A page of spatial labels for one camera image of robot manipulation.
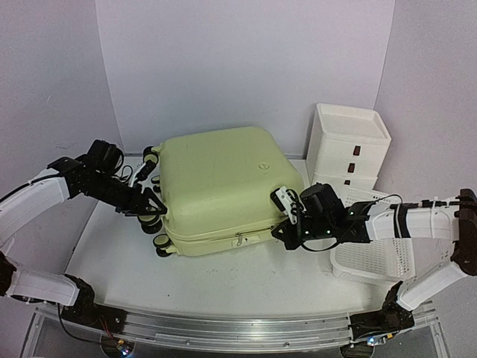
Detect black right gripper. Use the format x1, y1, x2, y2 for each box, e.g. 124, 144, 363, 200
273, 216, 335, 251

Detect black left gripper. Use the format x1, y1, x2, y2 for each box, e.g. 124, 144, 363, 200
82, 172, 167, 217

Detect pale green hard-shell suitcase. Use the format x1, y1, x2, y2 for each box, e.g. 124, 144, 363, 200
143, 127, 304, 257

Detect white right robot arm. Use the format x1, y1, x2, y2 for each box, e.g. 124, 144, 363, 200
270, 183, 476, 339

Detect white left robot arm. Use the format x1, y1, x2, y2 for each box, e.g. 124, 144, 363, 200
1, 139, 167, 326

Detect white plastic mesh basket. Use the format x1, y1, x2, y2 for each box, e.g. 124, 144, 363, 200
329, 185, 417, 285

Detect white three-drawer storage cabinet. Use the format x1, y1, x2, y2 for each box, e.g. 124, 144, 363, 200
306, 103, 391, 190

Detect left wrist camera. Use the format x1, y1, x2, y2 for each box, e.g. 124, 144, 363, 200
128, 163, 148, 187

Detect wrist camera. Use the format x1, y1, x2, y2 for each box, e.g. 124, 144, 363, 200
128, 163, 148, 187
270, 186, 297, 224

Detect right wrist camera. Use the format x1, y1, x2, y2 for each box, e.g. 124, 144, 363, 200
270, 186, 297, 224

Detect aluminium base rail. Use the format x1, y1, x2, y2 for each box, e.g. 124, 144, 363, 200
22, 301, 448, 358

